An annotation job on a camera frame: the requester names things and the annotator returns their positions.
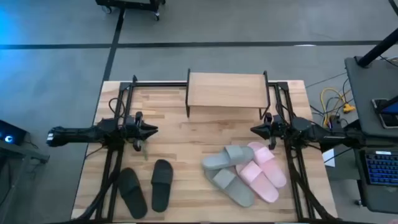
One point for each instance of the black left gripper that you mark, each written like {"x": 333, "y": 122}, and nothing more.
{"x": 133, "y": 129}

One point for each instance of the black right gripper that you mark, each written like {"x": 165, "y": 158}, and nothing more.
{"x": 273, "y": 130}

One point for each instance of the pink slide sandal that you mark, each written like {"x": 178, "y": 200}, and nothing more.
{"x": 269, "y": 166}
{"x": 258, "y": 183}

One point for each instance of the grey slide sandal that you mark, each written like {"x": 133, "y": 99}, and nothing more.
{"x": 227, "y": 157}
{"x": 231, "y": 186}

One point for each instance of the black slide sandal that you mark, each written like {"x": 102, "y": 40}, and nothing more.
{"x": 161, "y": 186}
{"x": 132, "y": 193}

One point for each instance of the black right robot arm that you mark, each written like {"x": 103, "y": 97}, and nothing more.
{"x": 311, "y": 130}

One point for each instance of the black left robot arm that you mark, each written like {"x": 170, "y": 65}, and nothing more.
{"x": 77, "y": 135}

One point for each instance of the white paper sheet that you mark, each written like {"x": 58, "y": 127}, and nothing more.
{"x": 329, "y": 158}

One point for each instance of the grey desk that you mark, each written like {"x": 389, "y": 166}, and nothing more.
{"x": 363, "y": 102}

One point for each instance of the grey side stand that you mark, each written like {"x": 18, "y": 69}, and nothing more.
{"x": 31, "y": 155}

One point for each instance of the phone with dark screen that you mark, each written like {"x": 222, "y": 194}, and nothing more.
{"x": 387, "y": 113}

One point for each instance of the laptop with blue-lit keyboard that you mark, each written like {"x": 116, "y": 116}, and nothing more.
{"x": 382, "y": 169}

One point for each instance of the black wheeled cart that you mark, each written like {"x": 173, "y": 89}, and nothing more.
{"x": 130, "y": 3}

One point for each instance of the black box with blue light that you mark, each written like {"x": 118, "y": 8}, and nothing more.
{"x": 11, "y": 133}

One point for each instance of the black pole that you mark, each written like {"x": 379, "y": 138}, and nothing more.
{"x": 377, "y": 49}

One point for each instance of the black aluminium table frame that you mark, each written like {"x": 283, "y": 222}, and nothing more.
{"x": 155, "y": 84}

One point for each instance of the wooden shelf with black frame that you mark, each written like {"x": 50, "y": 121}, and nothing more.
{"x": 227, "y": 90}

